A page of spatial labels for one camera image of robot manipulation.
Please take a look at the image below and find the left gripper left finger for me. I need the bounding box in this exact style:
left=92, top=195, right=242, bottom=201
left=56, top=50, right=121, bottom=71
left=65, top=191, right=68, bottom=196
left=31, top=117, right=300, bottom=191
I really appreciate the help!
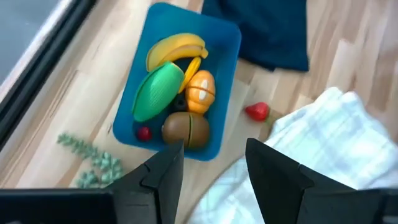
left=105, top=140, right=185, bottom=224

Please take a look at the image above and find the potted succulent plant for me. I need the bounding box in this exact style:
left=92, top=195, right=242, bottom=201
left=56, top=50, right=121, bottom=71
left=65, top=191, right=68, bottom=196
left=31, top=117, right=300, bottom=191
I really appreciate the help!
left=56, top=133, right=126, bottom=190

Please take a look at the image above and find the small dark toy berry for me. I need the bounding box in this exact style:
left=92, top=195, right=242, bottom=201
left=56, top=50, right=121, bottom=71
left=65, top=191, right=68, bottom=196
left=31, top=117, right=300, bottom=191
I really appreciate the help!
left=172, top=93, right=188, bottom=113

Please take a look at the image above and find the red toy strawberry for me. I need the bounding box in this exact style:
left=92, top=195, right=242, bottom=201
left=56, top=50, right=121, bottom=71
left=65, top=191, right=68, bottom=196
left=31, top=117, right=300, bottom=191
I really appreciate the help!
left=244, top=101, right=274, bottom=125

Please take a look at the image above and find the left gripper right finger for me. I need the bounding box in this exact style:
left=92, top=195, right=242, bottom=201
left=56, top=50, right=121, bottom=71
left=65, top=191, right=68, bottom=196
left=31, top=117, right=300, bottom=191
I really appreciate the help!
left=245, top=138, right=374, bottom=224

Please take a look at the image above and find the small yellow toy slice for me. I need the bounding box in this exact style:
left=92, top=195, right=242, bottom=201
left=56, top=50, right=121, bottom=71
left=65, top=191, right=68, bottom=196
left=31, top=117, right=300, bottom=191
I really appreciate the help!
left=178, top=56, right=202, bottom=94

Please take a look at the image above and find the black aluminium rig frame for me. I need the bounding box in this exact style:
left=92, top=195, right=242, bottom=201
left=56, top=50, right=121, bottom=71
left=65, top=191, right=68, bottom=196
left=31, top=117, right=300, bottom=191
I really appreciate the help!
left=0, top=0, right=98, bottom=151

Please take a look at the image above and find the green ribbed toy vegetable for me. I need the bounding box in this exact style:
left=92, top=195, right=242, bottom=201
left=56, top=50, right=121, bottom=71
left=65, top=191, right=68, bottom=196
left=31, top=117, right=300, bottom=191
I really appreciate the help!
left=132, top=61, right=186, bottom=123

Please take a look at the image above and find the teal plastic container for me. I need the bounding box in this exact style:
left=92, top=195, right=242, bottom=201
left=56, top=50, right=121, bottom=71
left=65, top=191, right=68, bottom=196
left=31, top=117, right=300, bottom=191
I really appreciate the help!
left=112, top=2, right=243, bottom=162

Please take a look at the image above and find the navy blue cloth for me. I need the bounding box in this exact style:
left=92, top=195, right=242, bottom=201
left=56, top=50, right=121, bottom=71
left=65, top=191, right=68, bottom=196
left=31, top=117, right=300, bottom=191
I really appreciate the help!
left=201, top=0, right=310, bottom=72

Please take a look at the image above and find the orange toy bell pepper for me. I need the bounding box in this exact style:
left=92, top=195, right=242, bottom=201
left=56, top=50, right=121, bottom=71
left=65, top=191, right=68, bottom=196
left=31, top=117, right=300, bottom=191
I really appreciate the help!
left=185, top=70, right=216, bottom=115

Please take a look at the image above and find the white checked towel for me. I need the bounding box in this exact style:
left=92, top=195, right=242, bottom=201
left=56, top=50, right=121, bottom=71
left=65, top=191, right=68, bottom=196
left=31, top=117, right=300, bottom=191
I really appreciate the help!
left=185, top=86, right=398, bottom=224

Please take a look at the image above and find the brown toy kiwi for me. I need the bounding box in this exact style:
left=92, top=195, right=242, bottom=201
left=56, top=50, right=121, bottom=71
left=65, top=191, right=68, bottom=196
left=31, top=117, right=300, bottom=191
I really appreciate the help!
left=161, top=111, right=211, bottom=149

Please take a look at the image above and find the yellow toy banana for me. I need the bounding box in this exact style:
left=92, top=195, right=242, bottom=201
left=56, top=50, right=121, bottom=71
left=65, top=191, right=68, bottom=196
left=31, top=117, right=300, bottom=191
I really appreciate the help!
left=146, top=32, right=209, bottom=72

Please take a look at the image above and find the small red toy cherry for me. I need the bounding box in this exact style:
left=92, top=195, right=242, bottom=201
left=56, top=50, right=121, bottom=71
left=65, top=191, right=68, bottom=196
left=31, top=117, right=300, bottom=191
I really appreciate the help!
left=136, top=126, right=153, bottom=142

